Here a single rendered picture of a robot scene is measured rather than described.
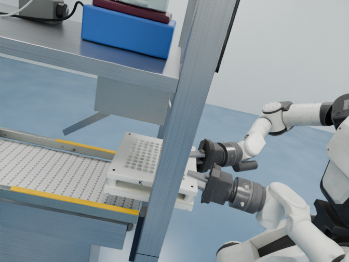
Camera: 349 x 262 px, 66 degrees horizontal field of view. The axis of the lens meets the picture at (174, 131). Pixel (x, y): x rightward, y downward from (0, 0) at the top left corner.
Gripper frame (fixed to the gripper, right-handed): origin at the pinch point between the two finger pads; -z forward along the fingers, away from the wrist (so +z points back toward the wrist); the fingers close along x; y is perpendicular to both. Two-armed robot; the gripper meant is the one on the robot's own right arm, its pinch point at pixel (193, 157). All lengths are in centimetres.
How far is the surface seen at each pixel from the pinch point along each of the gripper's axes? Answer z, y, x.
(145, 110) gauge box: -15.3, 10.4, -11.7
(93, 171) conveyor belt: -27.2, 15.1, 13.2
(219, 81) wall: 242, 261, 55
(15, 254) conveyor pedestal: -50, 12, 41
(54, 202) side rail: -41.3, 1.0, 10.9
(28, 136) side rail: -45, 35, 10
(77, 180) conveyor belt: -33.1, 11.7, 13.3
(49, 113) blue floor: -11, 231, 98
